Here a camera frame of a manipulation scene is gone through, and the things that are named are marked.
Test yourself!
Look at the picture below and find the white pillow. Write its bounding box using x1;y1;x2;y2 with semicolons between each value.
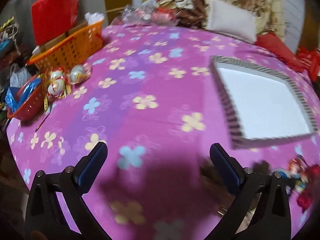
205;0;258;43

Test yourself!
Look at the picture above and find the brown patterned cloth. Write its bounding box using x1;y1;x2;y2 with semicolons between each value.
175;0;208;28

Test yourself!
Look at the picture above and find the purple flowered blanket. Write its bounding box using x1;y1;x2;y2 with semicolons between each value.
6;22;318;240

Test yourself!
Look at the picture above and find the striped cardboard box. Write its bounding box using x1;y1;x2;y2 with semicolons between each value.
209;56;318;150

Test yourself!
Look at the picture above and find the red white plush toy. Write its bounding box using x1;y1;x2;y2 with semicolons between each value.
156;0;178;8

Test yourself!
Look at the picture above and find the red paper bag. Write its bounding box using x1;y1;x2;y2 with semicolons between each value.
31;0;80;46

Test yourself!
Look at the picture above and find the blue foil wrapper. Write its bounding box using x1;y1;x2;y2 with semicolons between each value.
5;79;42;113

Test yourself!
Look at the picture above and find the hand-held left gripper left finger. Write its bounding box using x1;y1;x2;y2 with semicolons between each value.
24;141;110;240

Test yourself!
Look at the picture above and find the red bow hair clip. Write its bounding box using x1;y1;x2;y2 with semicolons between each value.
296;190;314;213

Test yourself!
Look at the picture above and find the foil wrapped egg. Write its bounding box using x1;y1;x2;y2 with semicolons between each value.
49;69;66;82
47;79;66;98
69;64;91;84

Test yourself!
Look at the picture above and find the orange plastic basket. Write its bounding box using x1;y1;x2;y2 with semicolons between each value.
27;20;105;75

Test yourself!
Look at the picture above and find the red cushion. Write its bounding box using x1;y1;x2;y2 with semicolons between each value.
255;32;307;72

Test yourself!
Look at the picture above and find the white crumpled plastic bag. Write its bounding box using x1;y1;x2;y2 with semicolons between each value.
85;12;104;26

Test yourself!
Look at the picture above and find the small red plastic basket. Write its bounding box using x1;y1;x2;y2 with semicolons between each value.
7;76;47;122

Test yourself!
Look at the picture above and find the red gift bag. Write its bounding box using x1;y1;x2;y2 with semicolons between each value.
297;46;320;81

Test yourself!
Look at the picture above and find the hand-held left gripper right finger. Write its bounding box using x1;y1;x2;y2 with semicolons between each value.
209;143;292;240

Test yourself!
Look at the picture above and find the clear plastic bag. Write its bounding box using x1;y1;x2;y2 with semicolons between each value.
121;4;160;26

